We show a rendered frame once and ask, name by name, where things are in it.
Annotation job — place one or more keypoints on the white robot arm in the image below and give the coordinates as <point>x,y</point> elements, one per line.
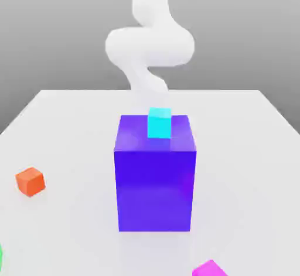
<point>150,46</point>

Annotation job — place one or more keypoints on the small cyan cube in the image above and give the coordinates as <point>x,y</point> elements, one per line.
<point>159,126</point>

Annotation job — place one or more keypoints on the small orange cube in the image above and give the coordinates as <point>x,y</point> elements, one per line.
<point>30,182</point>

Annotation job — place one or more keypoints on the small magenta cube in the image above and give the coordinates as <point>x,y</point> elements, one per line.
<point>208,269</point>

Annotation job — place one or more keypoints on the small green cube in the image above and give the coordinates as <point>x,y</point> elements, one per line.
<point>0,256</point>

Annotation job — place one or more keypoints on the large purple box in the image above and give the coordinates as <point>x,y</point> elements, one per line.
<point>153,187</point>

